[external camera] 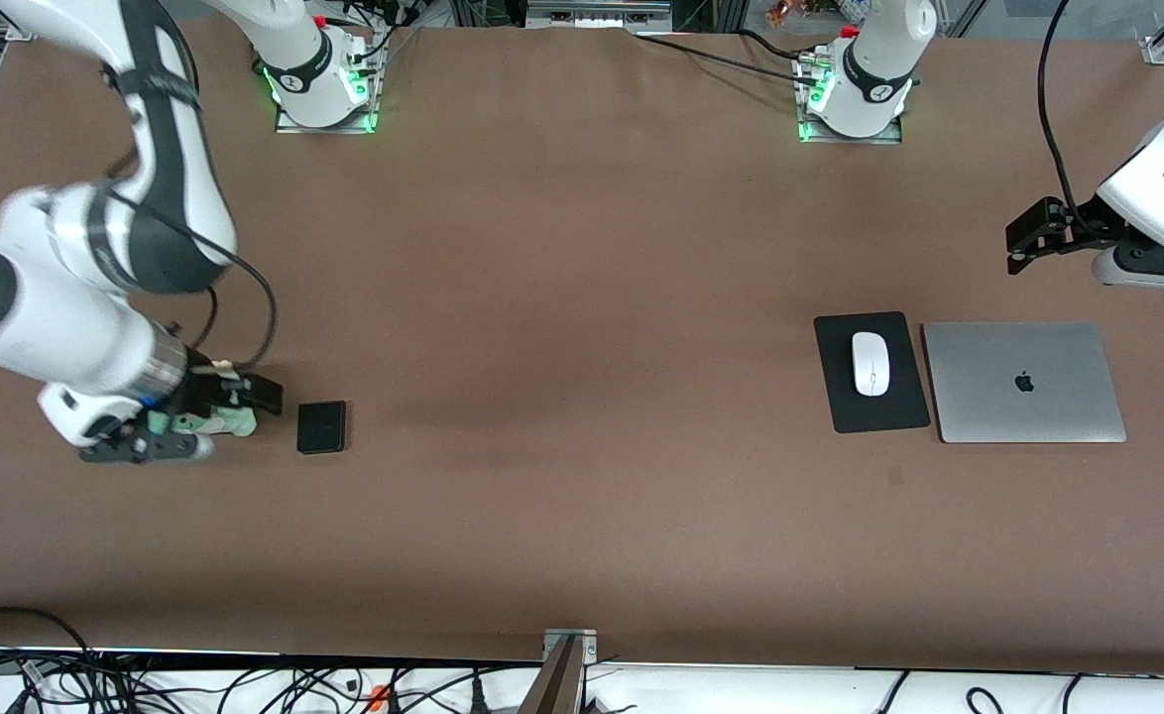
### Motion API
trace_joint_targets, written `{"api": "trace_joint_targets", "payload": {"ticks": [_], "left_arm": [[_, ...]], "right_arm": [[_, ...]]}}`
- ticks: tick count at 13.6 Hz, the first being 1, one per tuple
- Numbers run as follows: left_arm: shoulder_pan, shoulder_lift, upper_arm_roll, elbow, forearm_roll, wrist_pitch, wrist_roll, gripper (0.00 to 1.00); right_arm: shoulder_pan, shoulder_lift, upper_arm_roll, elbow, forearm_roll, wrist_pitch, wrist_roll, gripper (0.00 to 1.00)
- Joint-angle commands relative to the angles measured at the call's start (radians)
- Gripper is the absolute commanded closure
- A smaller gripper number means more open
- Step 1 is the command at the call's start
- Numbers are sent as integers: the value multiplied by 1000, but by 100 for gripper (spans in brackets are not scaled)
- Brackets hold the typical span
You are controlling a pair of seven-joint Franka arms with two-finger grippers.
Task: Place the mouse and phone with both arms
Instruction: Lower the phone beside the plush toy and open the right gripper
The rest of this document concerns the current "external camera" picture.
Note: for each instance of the metal table edge bracket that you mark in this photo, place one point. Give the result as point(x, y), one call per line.
point(567, 664)

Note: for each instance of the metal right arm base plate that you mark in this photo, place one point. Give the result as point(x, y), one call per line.
point(290, 124)

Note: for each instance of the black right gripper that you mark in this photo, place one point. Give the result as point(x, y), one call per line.
point(201, 390)

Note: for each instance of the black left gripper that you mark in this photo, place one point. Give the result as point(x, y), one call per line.
point(1084, 218)

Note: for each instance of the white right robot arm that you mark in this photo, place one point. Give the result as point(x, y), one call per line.
point(57, 317)

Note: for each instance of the silver closed laptop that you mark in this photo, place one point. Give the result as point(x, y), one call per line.
point(1023, 382)

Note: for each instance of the green dinosaur plush toy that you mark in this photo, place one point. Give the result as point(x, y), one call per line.
point(235, 424)

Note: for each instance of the aluminium frame bar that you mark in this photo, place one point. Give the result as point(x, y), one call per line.
point(597, 12)

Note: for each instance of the white computer mouse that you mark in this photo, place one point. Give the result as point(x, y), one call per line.
point(871, 363)

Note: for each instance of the black mouse pad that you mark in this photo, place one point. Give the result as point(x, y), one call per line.
point(840, 407)

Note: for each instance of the black smartphone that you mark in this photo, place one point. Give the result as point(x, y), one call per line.
point(322, 427)

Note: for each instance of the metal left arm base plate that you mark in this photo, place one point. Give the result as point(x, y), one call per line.
point(894, 134)

